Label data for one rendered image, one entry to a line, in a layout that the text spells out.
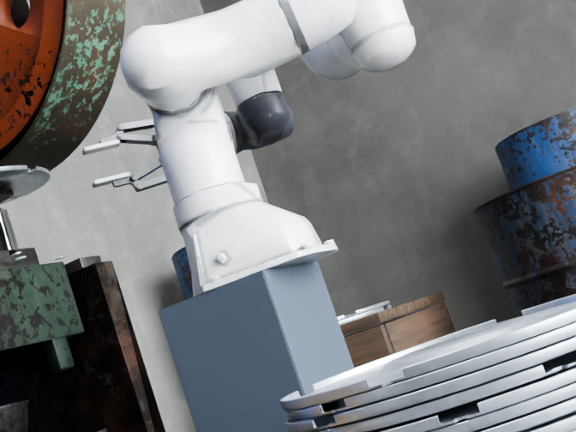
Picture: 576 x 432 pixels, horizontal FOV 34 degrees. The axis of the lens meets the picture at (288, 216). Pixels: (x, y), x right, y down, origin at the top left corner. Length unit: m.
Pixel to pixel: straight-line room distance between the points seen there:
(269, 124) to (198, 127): 0.40
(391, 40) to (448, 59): 3.36
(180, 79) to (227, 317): 0.34
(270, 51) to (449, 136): 3.43
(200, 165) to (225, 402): 0.33
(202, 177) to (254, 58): 0.19
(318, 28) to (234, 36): 0.12
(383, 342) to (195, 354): 0.41
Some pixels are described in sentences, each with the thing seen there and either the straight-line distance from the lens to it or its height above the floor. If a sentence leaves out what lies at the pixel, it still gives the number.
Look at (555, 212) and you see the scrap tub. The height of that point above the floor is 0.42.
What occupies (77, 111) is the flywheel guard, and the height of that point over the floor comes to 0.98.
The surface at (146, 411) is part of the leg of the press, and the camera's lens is 1.85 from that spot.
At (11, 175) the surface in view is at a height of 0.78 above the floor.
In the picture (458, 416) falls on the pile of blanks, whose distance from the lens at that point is 0.62.
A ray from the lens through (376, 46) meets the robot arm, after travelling 1.44.
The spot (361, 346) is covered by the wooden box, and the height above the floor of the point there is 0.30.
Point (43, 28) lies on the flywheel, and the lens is 2.12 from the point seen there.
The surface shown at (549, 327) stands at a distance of 0.61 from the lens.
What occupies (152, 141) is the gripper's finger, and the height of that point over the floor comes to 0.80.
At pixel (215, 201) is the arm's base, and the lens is 1.32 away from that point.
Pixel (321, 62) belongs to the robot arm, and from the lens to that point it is 1.63.
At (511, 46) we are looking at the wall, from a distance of 4.70.
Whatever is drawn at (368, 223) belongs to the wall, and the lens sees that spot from 4.96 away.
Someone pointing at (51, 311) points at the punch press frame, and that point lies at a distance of 1.83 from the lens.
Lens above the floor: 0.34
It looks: 8 degrees up
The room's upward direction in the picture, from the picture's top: 19 degrees counter-clockwise
